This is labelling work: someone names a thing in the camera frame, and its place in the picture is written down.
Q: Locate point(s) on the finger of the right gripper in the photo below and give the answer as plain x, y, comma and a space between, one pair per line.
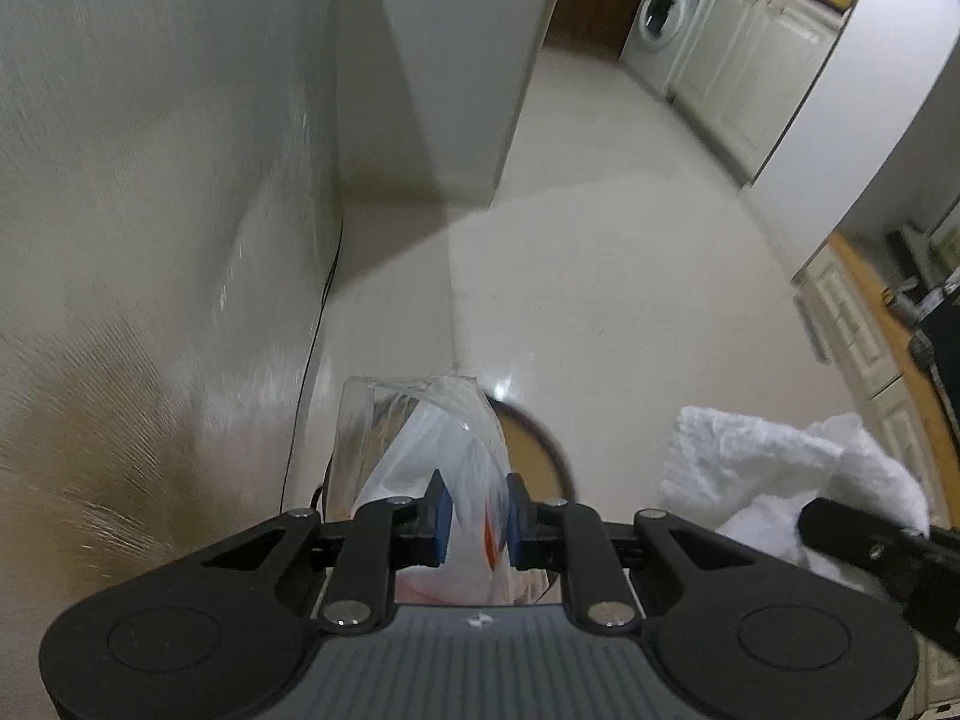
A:
919, 572

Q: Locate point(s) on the white kitchen cabinets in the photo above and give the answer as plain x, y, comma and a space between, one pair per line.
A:
749, 69

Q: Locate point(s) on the white plastic bag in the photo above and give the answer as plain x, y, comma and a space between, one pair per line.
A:
392, 436

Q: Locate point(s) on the white tissue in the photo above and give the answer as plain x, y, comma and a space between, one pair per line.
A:
748, 479

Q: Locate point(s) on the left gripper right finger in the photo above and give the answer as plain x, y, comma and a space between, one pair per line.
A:
571, 541

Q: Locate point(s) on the white low cabinet wood top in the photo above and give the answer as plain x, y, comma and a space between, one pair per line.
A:
869, 345

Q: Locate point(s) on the yellow trash bin brown rim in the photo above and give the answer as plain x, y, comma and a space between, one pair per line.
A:
534, 454

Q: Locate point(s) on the white washing machine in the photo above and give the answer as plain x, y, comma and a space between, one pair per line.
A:
658, 39

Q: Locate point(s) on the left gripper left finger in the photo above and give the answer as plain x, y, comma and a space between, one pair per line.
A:
367, 552

